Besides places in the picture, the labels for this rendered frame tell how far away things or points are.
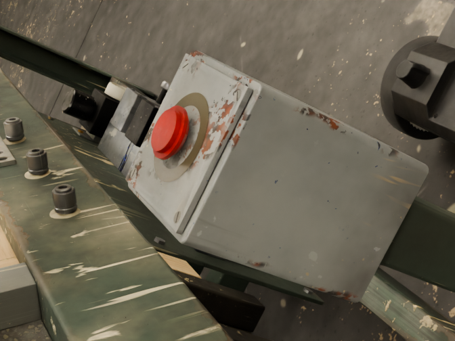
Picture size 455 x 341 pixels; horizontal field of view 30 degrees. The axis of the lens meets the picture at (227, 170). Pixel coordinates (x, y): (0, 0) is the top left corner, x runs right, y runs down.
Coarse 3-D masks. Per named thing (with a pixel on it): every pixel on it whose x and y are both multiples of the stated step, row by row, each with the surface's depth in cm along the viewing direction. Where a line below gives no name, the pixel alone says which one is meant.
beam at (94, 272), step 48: (0, 96) 135; (48, 144) 113; (0, 192) 99; (48, 192) 98; (96, 192) 98; (48, 240) 87; (96, 240) 86; (144, 240) 86; (48, 288) 78; (96, 288) 77; (144, 288) 77; (96, 336) 70; (144, 336) 69; (192, 336) 69
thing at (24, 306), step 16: (0, 272) 83; (16, 272) 83; (0, 288) 80; (16, 288) 80; (32, 288) 81; (0, 304) 80; (16, 304) 80; (32, 304) 81; (0, 320) 80; (16, 320) 81; (32, 320) 82
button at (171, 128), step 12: (180, 108) 60; (168, 120) 60; (180, 120) 59; (156, 132) 60; (168, 132) 59; (180, 132) 58; (156, 144) 60; (168, 144) 59; (180, 144) 58; (156, 156) 60; (168, 156) 59
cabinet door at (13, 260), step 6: (0, 228) 97; (0, 234) 96; (0, 240) 94; (6, 240) 94; (0, 246) 93; (6, 246) 93; (0, 252) 92; (6, 252) 91; (12, 252) 91; (0, 258) 90; (6, 258) 90; (12, 258) 90; (0, 264) 89; (6, 264) 89; (12, 264) 89
